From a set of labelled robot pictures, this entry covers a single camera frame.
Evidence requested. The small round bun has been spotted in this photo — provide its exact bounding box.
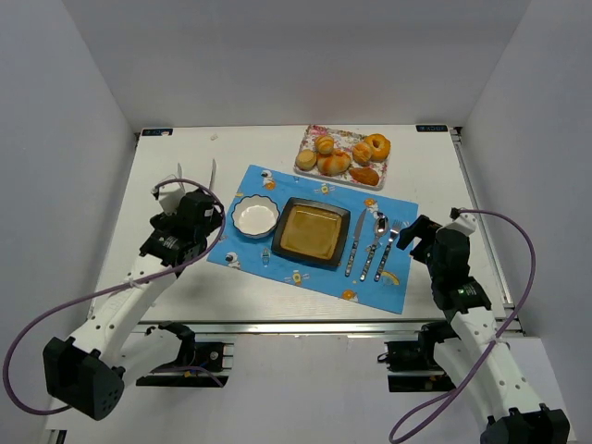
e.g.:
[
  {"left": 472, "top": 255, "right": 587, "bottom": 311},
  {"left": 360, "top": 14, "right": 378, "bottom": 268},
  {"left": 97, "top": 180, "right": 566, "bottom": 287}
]
[{"left": 295, "top": 149, "right": 317, "bottom": 171}]

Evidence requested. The bagel ring bread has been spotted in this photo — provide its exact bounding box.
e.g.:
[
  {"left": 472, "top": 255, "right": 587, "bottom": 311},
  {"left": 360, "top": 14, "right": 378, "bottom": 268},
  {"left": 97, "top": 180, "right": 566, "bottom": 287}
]
[{"left": 364, "top": 133, "right": 391, "bottom": 162}]

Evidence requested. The knife with patterned handle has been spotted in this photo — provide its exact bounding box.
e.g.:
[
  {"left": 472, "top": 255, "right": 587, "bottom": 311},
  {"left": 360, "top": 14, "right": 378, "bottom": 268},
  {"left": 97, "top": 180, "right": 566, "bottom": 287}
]
[{"left": 344, "top": 209, "right": 367, "bottom": 278}]

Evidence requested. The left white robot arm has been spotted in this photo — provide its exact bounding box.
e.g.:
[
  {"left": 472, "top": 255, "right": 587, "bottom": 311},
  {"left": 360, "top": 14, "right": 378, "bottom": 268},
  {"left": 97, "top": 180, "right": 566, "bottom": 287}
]
[{"left": 43, "top": 190, "right": 224, "bottom": 420}]

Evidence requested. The blue cartoon placemat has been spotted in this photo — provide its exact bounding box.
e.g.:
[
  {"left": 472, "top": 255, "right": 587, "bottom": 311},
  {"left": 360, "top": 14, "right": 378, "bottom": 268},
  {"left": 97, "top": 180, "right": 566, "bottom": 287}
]
[{"left": 208, "top": 165, "right": 418, "bottom": 314}]

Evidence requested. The fork with patterned handle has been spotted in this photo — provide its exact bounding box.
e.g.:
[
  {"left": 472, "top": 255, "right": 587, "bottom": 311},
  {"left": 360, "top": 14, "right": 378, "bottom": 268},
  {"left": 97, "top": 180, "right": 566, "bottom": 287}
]
[{"left": 374, "top": 219, "right": 403, "bottom": 282}]

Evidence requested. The blue table label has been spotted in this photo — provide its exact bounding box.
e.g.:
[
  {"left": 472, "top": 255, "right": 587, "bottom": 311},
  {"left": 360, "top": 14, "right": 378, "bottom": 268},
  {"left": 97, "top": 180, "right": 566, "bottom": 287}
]
[
  {"left": 415, "top": 124, "right": 449, "bottom": 133},
  {"left": 141, "top": 128, "right": 173, "bottom": 137}
]

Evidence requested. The left blue table label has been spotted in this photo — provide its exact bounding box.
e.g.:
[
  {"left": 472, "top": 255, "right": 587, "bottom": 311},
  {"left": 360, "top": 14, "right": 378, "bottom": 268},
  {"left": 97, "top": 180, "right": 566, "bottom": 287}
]
[{"left": 141, "top": 128, "right": 173, "bottom": 137}]

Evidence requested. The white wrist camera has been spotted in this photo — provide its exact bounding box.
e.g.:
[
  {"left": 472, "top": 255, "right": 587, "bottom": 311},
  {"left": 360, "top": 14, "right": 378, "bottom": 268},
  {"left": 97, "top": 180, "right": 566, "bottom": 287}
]
[
  {"left": 152, "top": 181, "right": 186, "bottom": 215},
  {"left": 446, "top": 207, "right": 477, "bottom": 237}
]

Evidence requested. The large orange twisted bread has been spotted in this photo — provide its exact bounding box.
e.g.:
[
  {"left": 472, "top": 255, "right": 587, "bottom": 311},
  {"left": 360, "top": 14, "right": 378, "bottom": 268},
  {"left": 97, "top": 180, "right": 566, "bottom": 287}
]
[{"left": 316, "top": 150, "right": 352, "bottom": 177}]

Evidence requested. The right blue table label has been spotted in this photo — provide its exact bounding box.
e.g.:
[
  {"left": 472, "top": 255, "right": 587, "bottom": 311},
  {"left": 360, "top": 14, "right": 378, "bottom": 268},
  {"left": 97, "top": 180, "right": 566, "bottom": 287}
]
[{"left": 415, "top": 124, "right": 449, "bottom": 133}]

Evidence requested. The small round roll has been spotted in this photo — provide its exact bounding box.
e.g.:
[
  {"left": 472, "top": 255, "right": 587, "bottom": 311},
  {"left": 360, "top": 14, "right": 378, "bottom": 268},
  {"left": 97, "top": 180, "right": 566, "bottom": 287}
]
[{"left": 351, "top": 142, "right": 373, "bottom": 167}]

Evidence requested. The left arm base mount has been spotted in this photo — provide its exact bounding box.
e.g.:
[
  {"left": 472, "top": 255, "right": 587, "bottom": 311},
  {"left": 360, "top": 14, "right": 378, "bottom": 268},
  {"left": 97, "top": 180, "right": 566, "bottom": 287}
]
[{"left": 135, "top": 321, "right": 233, "bottom": 388}]

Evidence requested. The brown flaky pastry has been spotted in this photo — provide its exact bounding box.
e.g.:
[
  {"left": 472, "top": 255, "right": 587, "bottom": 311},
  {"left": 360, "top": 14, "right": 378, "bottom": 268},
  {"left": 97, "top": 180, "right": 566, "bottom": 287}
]
[{"left": 348, "top": 166, "right": 380, "bottom": 187}]

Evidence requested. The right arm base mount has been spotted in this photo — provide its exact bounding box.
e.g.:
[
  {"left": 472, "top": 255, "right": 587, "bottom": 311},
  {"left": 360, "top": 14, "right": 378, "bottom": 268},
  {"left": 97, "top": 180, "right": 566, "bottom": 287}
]
[{"left": 376, "top": 321, "right": 458, "bottom": 393}]

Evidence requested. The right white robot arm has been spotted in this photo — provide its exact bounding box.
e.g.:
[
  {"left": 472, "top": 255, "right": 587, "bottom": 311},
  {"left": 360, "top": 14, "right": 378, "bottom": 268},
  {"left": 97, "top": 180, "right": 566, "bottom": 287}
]
[{"left": 389, "top": 208, "right": 570, "bottom": 443}]

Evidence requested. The striped croissant roll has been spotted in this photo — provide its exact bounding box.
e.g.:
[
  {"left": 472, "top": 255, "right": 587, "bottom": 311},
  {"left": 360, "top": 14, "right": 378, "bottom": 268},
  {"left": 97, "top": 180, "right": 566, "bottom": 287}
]
[{"left": 314, "top": 135, "right": 335, "bottom": 155}]

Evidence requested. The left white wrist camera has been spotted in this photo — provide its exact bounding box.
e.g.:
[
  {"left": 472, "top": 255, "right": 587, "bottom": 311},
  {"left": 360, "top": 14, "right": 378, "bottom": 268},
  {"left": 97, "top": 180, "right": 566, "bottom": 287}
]
[{"left": 152, "top": 181, "right": 186, "bottom": 215}]

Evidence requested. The black square plate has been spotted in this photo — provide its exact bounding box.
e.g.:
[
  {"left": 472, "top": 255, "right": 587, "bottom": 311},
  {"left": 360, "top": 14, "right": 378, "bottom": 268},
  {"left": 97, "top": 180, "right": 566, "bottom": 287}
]
[{"left": 271, "top": 197, "right": 351, "bottom": 267}]

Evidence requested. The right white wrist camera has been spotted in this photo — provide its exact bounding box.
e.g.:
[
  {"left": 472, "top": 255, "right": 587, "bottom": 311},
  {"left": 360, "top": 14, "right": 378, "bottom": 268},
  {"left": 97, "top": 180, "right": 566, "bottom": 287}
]
[{"left": 446, "top": 207, "right": 477, "bottom": 237}]

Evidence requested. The white scalloped bowl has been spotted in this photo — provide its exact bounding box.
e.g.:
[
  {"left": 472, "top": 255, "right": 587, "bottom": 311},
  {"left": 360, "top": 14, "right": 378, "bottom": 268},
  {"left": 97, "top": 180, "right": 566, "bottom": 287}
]
[{"left": 231, "top": 194, "right": 280, "bottom": 239}]

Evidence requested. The spoon with patterned handle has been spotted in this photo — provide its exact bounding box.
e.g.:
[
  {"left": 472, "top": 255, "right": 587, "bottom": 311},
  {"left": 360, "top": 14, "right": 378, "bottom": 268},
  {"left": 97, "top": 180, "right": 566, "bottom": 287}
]
[{"left": 360, "top": 212, "right": 389, "bottom": 282}]

